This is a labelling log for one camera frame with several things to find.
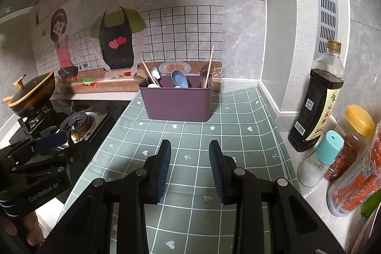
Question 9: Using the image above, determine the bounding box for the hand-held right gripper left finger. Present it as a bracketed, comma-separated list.
[36, 139, 173, 254]

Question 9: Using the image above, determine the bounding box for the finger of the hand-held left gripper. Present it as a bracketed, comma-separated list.
[18, 141, 93, 176]
[9, 130, 71, 160]

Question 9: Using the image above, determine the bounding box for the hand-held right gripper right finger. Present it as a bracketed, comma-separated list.
[208, 140, 347, 254]

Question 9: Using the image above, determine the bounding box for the purple utensil box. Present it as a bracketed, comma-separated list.
[139, 75, 214, 121]

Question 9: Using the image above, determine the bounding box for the blue spoon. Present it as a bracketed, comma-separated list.
[171, 70, 189, 88]

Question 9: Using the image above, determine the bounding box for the steel spoon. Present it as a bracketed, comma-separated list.
[149, 66, 163, 87]

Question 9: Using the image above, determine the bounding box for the wooden chopstick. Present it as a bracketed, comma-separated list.
[205, 45, 215, 88]
[141, 60, 155, 85]

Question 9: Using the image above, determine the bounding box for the dark brown spoon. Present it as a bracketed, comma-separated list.
[199, 63, 211, 88]

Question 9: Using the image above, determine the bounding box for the person's left hand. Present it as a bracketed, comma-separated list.
[17, 210, 46, 247]

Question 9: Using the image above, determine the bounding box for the black gas stove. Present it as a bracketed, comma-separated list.
[0, 99, 132, 204]

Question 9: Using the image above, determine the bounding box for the green grid table mat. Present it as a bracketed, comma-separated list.
[58, 87, 302, 254]

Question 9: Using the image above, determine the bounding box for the black wok with lid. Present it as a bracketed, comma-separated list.
[1, 71, 57, 118]

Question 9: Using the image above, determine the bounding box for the shaker with teal cap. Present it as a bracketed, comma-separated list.
[298, 130, 345, 187]

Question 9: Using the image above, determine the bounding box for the dark soy sauce bottle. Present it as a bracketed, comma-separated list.
[287, 39, 345, 153]

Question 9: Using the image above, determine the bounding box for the grey range hood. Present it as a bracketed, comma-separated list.
[0, 4, 37, 24]

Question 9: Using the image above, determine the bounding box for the clear bag of red chili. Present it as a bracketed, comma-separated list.
[326, 123, 381, 218]

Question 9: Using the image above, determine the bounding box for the yellow-lidded chili jar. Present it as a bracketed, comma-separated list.
[324, 104, 376, 184]

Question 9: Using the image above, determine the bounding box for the green vegetable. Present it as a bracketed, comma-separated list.
[360, 189, 381, 219]

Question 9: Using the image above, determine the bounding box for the grey ribbed container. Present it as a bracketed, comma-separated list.
[351, 212, 381, 254]

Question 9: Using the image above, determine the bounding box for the white vent grille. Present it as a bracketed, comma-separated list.
[310, 0, 340, 56]

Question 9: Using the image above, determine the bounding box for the cartoon couple wall poster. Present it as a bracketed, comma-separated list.
[13, 0, 224, 94]

